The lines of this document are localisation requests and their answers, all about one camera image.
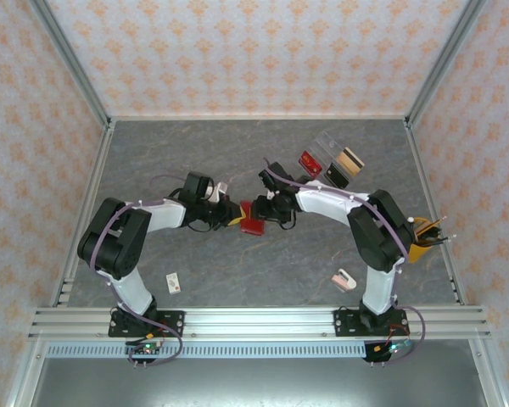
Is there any aluminium frame post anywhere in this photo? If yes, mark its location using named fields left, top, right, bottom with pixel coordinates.
left=6, top=338, right=48, bottom=407
left=26, top=0, right=114, bottom=128
left=405, top=0, right=489, bottom=128
left=468, top=338, right=508, bottom=407

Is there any small circuit board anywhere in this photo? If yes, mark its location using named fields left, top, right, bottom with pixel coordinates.
left=125, top=341, right=166, bottom=357
left=372, top=338, right=412, bottom=360

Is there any aluminium table edge rail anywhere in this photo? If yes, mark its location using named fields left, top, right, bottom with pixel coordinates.
left=403, top=118, right=467, bottom=307
left=50, top=120, right=116, bottom=307

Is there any grey slotted cable duct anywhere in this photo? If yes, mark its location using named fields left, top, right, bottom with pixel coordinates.
left=46, top=343, right=368, bottom=360

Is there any clear acrylic card stand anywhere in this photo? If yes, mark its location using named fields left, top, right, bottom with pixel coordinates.
left=297, top=131, right=366, bottom=191

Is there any grey metal sheet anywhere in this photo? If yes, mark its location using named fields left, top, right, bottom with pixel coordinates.
left=29, top=358, right=489, bottom=407

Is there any black card pack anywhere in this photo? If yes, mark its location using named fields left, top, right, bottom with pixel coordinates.
left=323, top=162, right=350, bottom=190

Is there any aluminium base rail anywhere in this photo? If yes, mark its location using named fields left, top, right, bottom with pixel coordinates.
left=27, top=307, right=491, bottom=340

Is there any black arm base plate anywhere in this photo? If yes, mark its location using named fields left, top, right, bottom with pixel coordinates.
left=333, top=308, right=408, bottom=338
left=108, top=310, right=186, bottom=338

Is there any pink stapler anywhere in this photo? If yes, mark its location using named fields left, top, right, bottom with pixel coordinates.
left=331, top=267, right=357, bottom=294

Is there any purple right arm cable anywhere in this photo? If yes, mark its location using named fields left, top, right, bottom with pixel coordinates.
left=262, top=157, right=428, bottom=366

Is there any yellow pen cup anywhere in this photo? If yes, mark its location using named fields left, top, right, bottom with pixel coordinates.
left=408, top=216, right=445, bottom=265

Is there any red leather card holder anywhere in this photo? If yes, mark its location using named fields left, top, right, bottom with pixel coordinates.
left=238, top=200, right=266, bottom=237

